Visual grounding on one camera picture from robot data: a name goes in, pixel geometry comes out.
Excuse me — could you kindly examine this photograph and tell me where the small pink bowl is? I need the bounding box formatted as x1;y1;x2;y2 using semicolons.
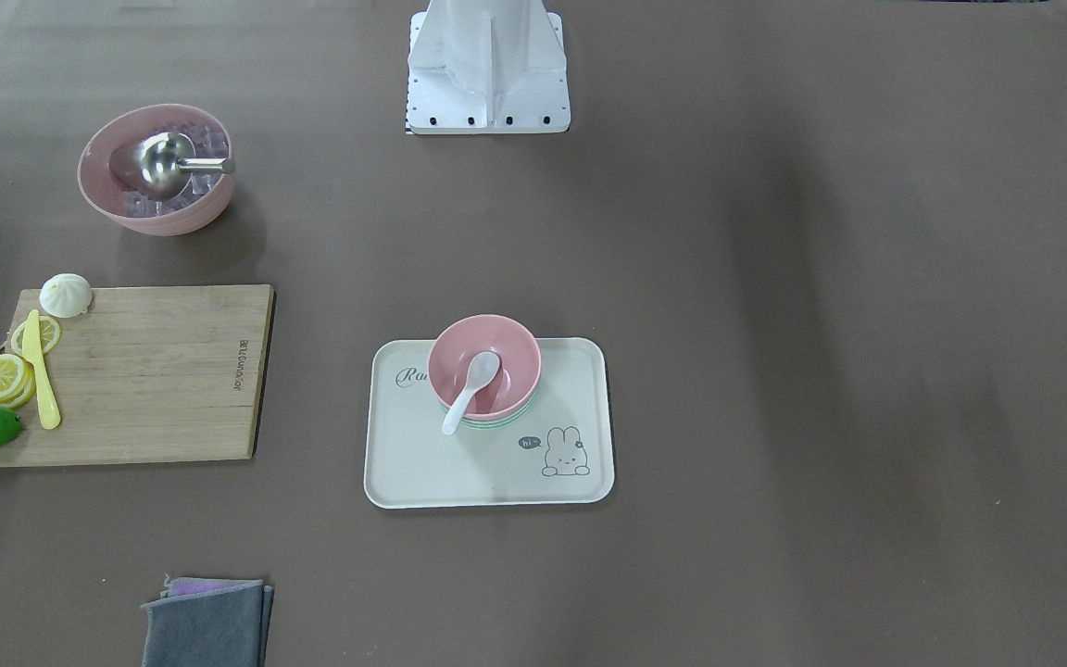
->
427;315;542;423

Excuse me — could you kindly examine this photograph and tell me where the green bowl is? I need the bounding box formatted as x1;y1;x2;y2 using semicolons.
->
458;396;536;430

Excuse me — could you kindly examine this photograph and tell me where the large pink bowl with ice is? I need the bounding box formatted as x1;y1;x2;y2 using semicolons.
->
77;104;237;236

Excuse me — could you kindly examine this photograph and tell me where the cream rabbit tray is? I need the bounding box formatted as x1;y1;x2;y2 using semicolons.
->
363;337;617;510

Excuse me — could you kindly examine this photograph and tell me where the wooden cutting board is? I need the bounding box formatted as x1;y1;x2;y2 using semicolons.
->
0;284;275;469

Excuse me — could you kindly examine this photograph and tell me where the metal ice scoop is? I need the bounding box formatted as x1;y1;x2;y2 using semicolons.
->
107;132;234;201

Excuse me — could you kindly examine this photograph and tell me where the grey folded cloth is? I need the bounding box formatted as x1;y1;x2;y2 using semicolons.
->
141;579;275;666

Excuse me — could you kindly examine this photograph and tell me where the purple cloth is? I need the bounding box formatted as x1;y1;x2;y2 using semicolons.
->
160;577;245;597

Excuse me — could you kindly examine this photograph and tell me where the white steamed bun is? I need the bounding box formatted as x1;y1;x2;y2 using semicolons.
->
39;271;94;320

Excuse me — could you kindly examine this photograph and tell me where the lemon slice near bun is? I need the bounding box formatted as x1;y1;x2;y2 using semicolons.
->
9;315;62;358

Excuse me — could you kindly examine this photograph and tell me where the yellow plastic knife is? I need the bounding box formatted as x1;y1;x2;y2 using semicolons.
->
21;309;62;430

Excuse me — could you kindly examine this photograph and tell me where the lemon slice underneath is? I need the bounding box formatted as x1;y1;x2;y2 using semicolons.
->
0;364;35;409

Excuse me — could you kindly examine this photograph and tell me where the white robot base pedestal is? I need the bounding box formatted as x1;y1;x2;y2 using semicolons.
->
404;1;571;134

